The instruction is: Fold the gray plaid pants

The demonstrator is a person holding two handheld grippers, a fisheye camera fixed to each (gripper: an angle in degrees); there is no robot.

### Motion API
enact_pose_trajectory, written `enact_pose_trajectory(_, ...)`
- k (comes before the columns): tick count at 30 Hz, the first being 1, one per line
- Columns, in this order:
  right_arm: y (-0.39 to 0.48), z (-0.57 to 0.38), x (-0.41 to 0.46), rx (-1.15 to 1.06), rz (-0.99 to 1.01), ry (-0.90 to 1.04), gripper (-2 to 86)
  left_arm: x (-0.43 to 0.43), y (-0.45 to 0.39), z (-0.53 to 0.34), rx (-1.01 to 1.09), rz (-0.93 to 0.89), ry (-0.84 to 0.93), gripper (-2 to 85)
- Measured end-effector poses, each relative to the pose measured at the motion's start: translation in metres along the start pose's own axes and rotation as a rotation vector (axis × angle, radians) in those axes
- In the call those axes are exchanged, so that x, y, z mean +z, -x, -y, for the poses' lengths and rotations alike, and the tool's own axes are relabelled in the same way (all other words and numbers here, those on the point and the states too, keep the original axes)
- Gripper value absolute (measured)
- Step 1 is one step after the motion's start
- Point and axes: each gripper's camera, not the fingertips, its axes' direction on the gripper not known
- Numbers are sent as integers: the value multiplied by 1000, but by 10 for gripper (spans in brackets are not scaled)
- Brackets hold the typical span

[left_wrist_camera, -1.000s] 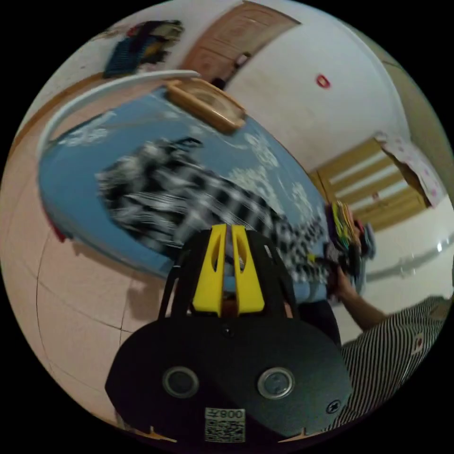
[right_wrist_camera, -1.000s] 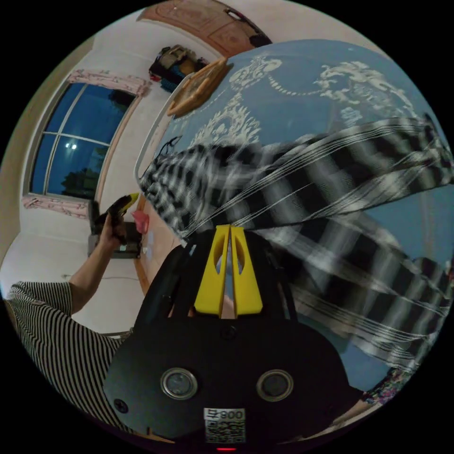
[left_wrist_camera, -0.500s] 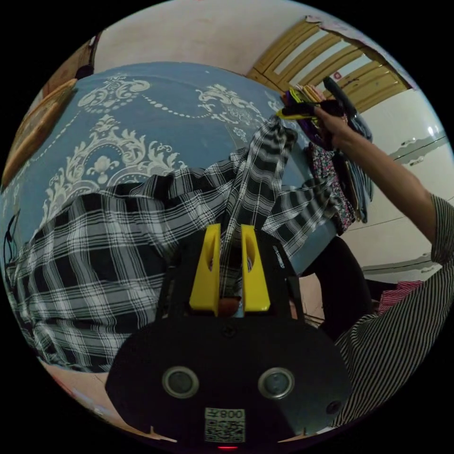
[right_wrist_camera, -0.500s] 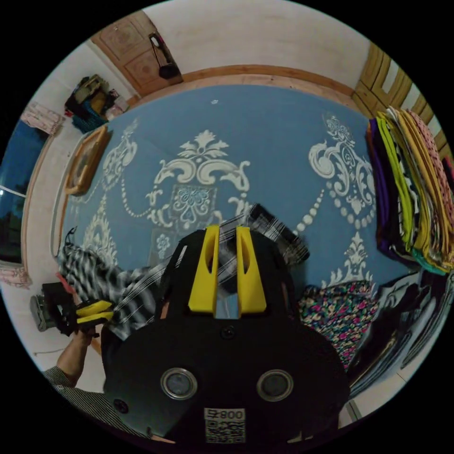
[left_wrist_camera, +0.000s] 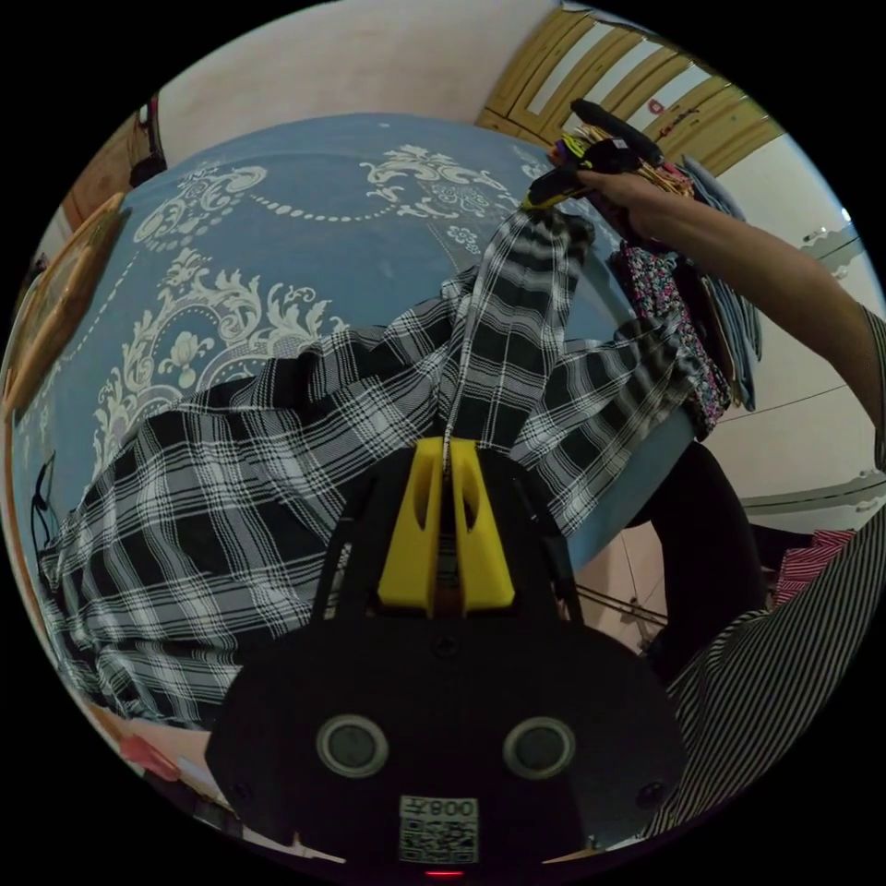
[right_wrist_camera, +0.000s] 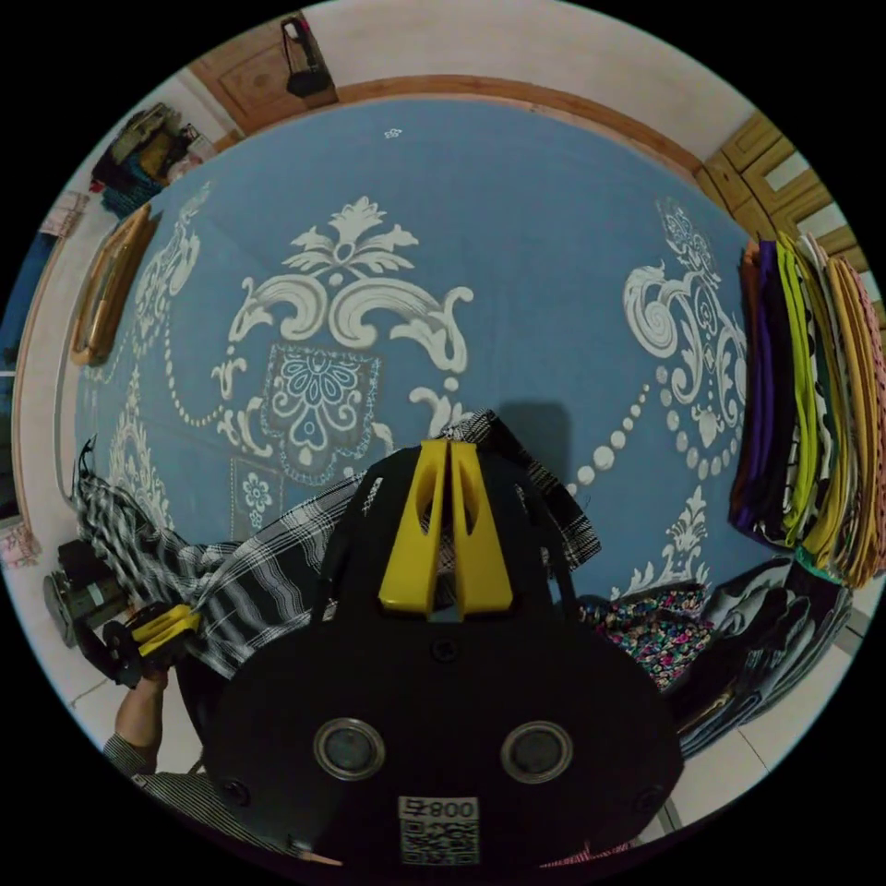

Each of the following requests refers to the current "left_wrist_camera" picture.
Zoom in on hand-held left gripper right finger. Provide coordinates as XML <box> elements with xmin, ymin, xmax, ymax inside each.
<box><xmin>446</xmin><ymin>439</ymin><xmax>516</xmax><ymax>618</ymax></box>

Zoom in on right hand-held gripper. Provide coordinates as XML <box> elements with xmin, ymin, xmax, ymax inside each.
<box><xmin>520</xmin><ymin>135</ymin><xmax>651</xmax><ymax>211</ymax></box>

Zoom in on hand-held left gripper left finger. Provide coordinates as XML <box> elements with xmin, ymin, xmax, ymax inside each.
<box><xmin>377</xmin><ymin>437</ymin><xmax>449</xmax><ymax>618</ymax></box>

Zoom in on gray plaid pants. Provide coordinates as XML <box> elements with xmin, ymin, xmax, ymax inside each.
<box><xmin>38</xmin><ymin>206</ymin><xmax>701</xmax><ymax>729</ymax></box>

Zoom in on person's right forearm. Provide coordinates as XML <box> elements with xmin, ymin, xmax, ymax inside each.
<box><xmin>633</xmin><ymin>185</ymin><xmax>875</xmax><ymax>434</ymax></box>

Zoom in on person's right hand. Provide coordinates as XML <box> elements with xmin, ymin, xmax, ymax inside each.
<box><xmin>575</xmin><ymin>168</ymin><xmax>667</xmax><ymax>242</ymax></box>

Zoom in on yellow wooden cupboard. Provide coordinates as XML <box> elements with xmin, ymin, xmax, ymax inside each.
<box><xmin>475</xmin><ymin>6</ymin><xmax>784</xmax><ymax>178</ymax></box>

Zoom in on pile of clothes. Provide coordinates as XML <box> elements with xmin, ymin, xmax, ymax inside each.
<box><xmin>607</xmin><ymin>157</ymin><xmax>764</xmax><ymax>444</ymax></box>

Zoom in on bed with blue printed sheet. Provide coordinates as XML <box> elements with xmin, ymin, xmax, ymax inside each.
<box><xmin>5</xmin><ymin>114</ymin><xmax>696</xmax><ymax>729</ymax></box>

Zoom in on person's body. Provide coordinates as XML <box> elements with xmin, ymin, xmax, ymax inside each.
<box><xmin>621</xmin><ymin>301</ymin><xmax>886</xmax><ymax>843</ymax></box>

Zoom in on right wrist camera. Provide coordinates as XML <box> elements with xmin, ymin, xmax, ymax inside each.
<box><xmin>569</xmin><ymin>98</ymin><xmax>663</xmax><ymax>159</ymax></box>

